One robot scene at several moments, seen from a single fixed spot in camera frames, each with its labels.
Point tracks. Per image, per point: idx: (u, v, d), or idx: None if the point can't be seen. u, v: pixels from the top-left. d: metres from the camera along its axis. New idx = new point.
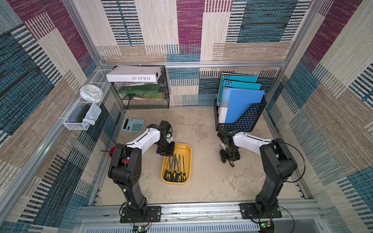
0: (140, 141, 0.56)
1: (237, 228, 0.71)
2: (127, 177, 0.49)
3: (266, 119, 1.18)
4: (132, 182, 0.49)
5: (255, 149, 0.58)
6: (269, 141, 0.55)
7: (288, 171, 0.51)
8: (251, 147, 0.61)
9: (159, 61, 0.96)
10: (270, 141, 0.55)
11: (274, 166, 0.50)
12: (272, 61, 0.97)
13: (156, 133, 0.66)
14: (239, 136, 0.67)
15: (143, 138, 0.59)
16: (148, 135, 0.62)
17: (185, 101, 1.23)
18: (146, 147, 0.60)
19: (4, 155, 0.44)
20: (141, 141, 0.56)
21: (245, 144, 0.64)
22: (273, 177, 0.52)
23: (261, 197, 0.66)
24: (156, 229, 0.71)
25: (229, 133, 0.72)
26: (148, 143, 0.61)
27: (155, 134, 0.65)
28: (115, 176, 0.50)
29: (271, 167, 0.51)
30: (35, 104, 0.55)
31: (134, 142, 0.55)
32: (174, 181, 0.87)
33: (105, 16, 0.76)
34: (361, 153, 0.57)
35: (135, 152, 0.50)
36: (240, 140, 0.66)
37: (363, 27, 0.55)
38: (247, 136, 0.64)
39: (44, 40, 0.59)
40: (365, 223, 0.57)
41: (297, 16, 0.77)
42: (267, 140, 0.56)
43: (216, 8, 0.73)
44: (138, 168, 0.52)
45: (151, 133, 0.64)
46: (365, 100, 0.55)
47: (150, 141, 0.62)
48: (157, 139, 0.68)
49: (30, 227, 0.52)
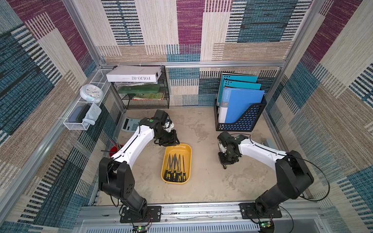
0: (127, 152, 0.49)
1: (237, 228, 0.71)
2: (119, 191, 0.46)
3: (266, 119, 1.18)
4: (124, 195, 0.46)
5: (266, 161, 0.54)
6: (283, 154, 0.50)
7: (305, 187, 0.46)
8: (261, 158, 0.56)
9: (159, 61, 0.96)
10: (285, 155, 0.49)
11: (292, 185, 0.45)
12: (272, 61, 0.97)
13: (149, 132, 0.58)
14: (245, 146, 0.61)
15: (130, 146, 0.51)
16: (137, 140, 0.53)
17: (185, 101, 1.23)
18: (139, 151, 0.54)
19: (4, 155, 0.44)
20: (128, 152, 0.49)
21: (252, 154, 0.59)
22: (289, 195, 0.48)
23: (262, 200, 0.65)
24: (156, 229, 0.71)
25: (234, 141, 0.66)
26: (142, 146, 0.55)
27: (149, 133, 0.58)
28: (107, 190, 0.47)
29: (288, 184, 0.46)
30: (35, 104, 0.55)
31: (122, 154, 0.48)
32: (174, 181, 0.87)
33: (105, 17, 0.76)
34: (361, 153, 0.57)
35: (123, 168, 0.44)
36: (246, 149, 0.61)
37: (363, 27, 0.55)
38: (255, 145, 0.58)
39: (44, 40, 0.59)
40: (365, 223, 0.57)
41: (297, 16, 0.77)
42: (280, 152, 0.51)
43: (216, 8, 0.73)
44: (130, 179, 0.48)
45: (141, 138, 0.54)
46: (365, 101, 0.55)
47: (144, 142, 0.56)
48: (151, 137, 0.60)
49: (30, 227, 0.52)
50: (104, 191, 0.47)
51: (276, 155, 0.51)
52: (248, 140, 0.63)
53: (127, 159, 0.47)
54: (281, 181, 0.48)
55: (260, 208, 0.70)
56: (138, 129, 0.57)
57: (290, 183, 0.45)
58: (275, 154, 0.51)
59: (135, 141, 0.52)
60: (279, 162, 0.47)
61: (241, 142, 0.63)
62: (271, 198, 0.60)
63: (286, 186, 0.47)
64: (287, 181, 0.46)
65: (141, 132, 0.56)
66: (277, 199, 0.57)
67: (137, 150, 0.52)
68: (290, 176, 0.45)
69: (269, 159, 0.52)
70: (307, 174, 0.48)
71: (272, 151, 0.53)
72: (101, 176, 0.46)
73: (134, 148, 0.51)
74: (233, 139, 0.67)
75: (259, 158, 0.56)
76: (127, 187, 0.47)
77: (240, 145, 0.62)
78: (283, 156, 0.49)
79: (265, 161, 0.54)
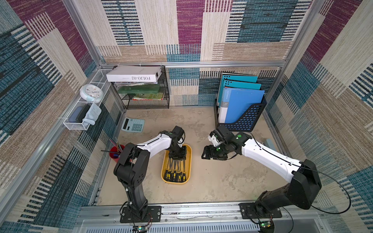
0: (149, 144, 0.57)
1: (237, 228, 0.71)
2: (129, 179, 0.49)
3: (266, 119, 1.18)
4: (134, 183, 0.49)
5: (277, 170, 0.49)
6: (297, 165, 0.45)
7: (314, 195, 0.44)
8: (268, 164, 0.51)
9: (159, 61, 0.96)
10: (300, 166, 0.45)
11: (309, 200, 0.43)
12: (272, 60, 0.96)
13: (167, 140, 0.66)
14: (250, 151, 0.54)
15: (153, 141, 0.60)
16: (157, 140, 0.62)
17: (185, 101, 1.23)
18: (157, 151, 0.61)
19: (4, 155, 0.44)
20: (150, 144, 0.57)
21: (259, 159, 0.53)
22: (299, 205, 0.46)
23: (262, 202, 0.65)
24: (156, 229, 0.71)
25: (236, 141, 0.58)
26: (160, 147, 0.63)
27: (166, 140, 0.66)
28: (120, 174, 0.50)
29: (303, 198, 0.44)
30: (35, 104, 0.55)
31: (144, 144, 0.56)
32: (174, 181, 0.87)
33: (105, 17, 0.76)
34: (361, 153, 0.57)
35: (144, 154, 0.50)
36: (252, 155, 0.55)
37: (363, 27, 0.55)
38: (263, 150, 0.52)
39: (44, 40, 0.59)
40: (365, 223, 0.57)
41: (297, 16, 0.77)
42: (295, 162, 0.46)
43: (216, 8, 0.73)
44: (143, 170, 0.51)
45: (163, 139, 0.64)
46: (365, 101, 0.55)
47: (161, 146, 0.63)
48: (169, 144, 0.69)
49: (30, 227, 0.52)
50: (118, 176, 0.51)
51: (290, 165, 0.46)
52: (254, 143, 0.55)
53: (148, 148, 0.54)
54: (293, 192, 0.46)
55: (261, 209, 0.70)
56: (160, 133, 0.69)
57: (305, 198, 0.43)
58: (289, 164, 0.46)
59: (156, 140, 0.61)
60: (296, 176, 0.43)
61: (245, 146, 0.55)
62: (272, 201, 0.60)
63: (299, 198, 0.45)
64: (303, 195, 0.43)
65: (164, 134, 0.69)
66: (279, 202, 0.57)
67: (156, 148, 0.60)
68: (307, 192, 0.42)
69: (281, 169, 0.47)
70: (318, 184, 0.46)
71: (284, 159, 0.48)
72: (121, 158, 0.51)
73: (157, 145, 0.59)
74: (235, 139, 0.59)
75: (268, 165, 0.51)
76: (137, 178, 0.49)
77: (245, 148, 0.55)
78: (298, 167, 0.45)
79: (276, 170, 0.49)
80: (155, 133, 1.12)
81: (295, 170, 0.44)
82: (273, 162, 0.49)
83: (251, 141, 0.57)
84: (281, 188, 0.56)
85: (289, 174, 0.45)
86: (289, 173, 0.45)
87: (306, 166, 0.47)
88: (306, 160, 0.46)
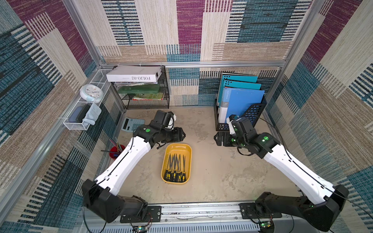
0: (114, 173, 0.43)
1: (237, 228, 0.71)
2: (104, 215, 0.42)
3: (266, 119, 1.18)
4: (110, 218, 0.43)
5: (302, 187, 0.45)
6: (330, 191, 0.41)
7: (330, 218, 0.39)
8: (293, 178, 0.46)
9: (159, 61, 0.96)
10: (333, 191, 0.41)
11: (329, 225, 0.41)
12: (272, 60, 0.96)
13: (144, 148, 0.50)
14: (277, 160, 0.48)
15: (121, 164, 0.45)
16: (127, 158, 0.46)
17: (185, 101, 1.23)
18: (130, 170, 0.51)
19: (4, 155, 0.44)
20: (116, 171, 0.44)
21: (284, 171, 0.48)
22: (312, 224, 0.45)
23: (266, 204, 0.64)
24: (156, 229, 0.71)
25: (261, 143, 0.50)
26: (132, 165, 0.48)
27: (143, 148, 0.50)
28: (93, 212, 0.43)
29: (322, 222, 0.42)
30: (35, 104, 0.55)
31: (109, 174, 0.43)
32: (174, 181, 0.87)
33: (105, 17, 0.76)
34: (361, 153, 0.57)
35: (105, 195, 0.39)
36: (278, 163, 0.48)
37: (363, 27, 0.55)
38: (293, 163, 0.46)
39: (44, 40, 0.59)
40: (365, 223, 0.57)
41: (297, 16, 0.77)
42: (328, 186, 0.41)
43: (216, 8, 0.73)
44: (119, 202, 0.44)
45: (133, 154, 0.47)
46: (365, 101, 0.55)
47: (134, 160, 0.48)
48: (146, 150, 0.52)
49: (30, 227, 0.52)
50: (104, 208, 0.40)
51: (323, 188, 0.41)
52: (282, 152, 0.48)
53: (111, 184, 0.41)
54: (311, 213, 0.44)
55: (260, 208, 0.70)
56: (129, 145, 0.49)
57: (327, 223, 0.41)
58: (321, 187, 0.41)
59: (126, 159, 0.46)
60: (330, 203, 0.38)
61: (272, 152, 0.48)
62: (279, 208, 0.59)
63: (318, 221, 0.43)
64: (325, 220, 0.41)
65: (135, 144, 0.49)
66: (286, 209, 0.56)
67: (126, 170, 0.46)
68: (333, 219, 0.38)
69: (310, 190, 0.42)
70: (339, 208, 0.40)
71: (316, 180, 0.42)
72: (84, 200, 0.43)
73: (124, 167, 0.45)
74: (260, 141, 0.51)
75: (293, 179, 0.46)
76: (113, 211, 0.43)
77: (270, 154, 0.48)
78: (332, 192, 0.40)
79: (301, 187, 0.45)
80: None
81: (328, 195, 0.40)
82: (302, 179, 0.44)
83: (279, 148, 0.49)
84: (294, 200, 0.53)
85: (318, 198, 0.41)
86: (319, 196, 0.40)
87: (339, 192, 0.42)
88: (342, 186, 0.41)
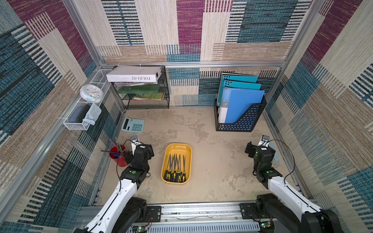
0: (105, 217, 0.44)
1: (237, 228, 0.71)
2: None
3: (266, 119, 1.18)
4: None
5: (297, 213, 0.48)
6: (316, 209, 0.45)
7: None
8: (288, 203, 0.52)
9: (159, 61, 0.96)
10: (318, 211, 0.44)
11: None
12: (272, 61, 0.97)
13: (130, 188, 0.54)
14: (275, 184, 0.58)
15: (110, 209, 0.46)
16: (116, 200, 0.49)
17: (185, 101, 1.24)
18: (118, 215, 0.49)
19: (4, 155, 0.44)
20: (106, 216, 0.44)
21: (281, 197, 0.55)
22: None
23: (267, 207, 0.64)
24: (156, 229, 0.71)
25: (266, 175, 0.62)
26: (121, 208, 0.50)
27: (131, 189, 0.54)
28: None
29: None
30: (35, 104, 0.55)
31: (98, 223, 0.43)
32: (174, 181, 0.87)
33: (105, 17, 0.76)
34: (361, 153, 0.57)
35: None
36: (276, 189, 0.58)
37: (363, 27, 0.55)
38: (287, 188, 0.54)
39: (44, 40, 0.59)
40: (365, 223, 0.57)
41: (297, 16, 0.77)
42: (315, 206, 0.46)
43: (216, 8, 0.73)
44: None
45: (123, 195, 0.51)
46: (365, 101, 0.55)
47: (124, 203, 0.51)
48: (133, 191, 0.56)
49: (30, 227, 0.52)
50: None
51: (308, 206, 0.46)
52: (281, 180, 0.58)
53: (104, 228, 0.42)
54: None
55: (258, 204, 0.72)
56: (118, 186, 0.53)
57: None
58: (306, 205, 0.46)
59: (115, 202, 0.48)
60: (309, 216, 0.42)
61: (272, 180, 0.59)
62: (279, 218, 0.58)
63: None
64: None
65: (123, 187, 0.53)
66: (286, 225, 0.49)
67: (117, 211, 0.47)
68: None
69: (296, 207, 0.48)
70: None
71: (304, 201, 0.48)
72: None
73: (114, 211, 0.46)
74: (265, 173, 0.63)
75: (287, 203, 0.53)
76: None
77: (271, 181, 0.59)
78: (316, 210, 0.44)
79: (293, 209, 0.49)
80: (155, 133, 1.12)
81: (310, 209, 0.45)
82: (291, 199, 0.50)
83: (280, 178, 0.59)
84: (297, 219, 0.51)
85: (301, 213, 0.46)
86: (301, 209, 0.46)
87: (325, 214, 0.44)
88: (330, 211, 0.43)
